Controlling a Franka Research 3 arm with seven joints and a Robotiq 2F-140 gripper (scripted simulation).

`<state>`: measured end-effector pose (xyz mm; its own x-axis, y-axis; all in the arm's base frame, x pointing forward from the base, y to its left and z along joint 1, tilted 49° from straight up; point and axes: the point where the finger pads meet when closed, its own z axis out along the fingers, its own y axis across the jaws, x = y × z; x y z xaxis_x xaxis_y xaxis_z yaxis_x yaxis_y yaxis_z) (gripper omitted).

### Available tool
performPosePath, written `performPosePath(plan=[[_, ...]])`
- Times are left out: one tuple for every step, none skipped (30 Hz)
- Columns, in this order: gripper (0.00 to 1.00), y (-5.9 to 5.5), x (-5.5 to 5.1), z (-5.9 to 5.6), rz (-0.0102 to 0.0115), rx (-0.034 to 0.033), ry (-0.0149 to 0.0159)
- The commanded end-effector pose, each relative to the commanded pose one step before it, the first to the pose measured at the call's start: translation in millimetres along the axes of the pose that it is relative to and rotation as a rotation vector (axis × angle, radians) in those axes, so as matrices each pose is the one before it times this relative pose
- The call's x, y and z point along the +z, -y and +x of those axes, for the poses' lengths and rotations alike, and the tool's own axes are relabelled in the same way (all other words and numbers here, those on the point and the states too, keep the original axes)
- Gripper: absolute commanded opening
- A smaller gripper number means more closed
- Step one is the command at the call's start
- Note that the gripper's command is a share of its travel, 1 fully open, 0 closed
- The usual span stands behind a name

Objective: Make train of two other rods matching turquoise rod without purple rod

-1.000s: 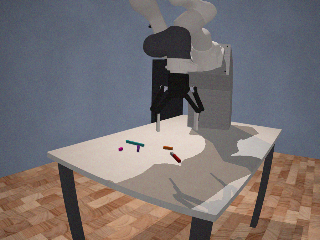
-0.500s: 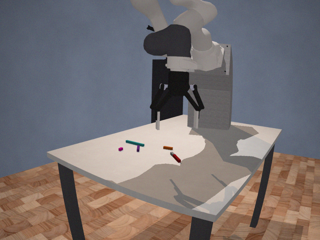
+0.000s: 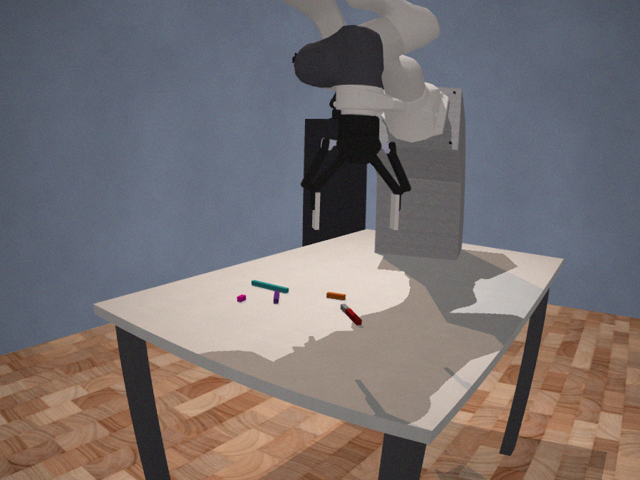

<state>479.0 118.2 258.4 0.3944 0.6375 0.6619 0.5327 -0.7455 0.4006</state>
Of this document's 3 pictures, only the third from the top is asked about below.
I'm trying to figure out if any orange rod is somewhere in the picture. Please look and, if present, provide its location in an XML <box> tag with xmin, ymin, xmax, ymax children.
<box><xmin>326</xmin><ymin>292</ymin><xmax>346</xmax><ymax>300</ymax></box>

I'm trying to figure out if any turquoise rod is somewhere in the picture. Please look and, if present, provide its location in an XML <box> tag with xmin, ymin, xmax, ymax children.
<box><xmin>252</xmin><ymin>280</ymin><xmax>289</xmax><ymax>293</ymax></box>

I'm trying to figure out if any dark red rod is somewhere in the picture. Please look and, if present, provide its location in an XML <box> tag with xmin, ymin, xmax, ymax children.
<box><xmin>346</xmin><ymin>308</ymin><xmax>362</xmax><ymax>325</ymax></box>

